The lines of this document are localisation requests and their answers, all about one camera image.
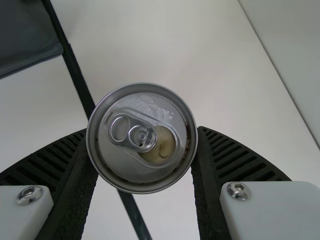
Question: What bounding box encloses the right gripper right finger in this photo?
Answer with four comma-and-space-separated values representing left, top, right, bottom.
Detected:
189, 126, 320, 240

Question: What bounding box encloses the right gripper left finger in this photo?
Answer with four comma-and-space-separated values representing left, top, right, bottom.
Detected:
0, 128, 100, 240

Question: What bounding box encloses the purple can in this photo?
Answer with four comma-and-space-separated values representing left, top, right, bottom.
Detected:
85, 82, 199, 195

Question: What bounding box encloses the black strip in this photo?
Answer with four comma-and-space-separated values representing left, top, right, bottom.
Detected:
42, 0, 153, 240

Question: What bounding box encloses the dark grey bag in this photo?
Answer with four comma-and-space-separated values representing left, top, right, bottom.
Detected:
0, 0, 63, 80

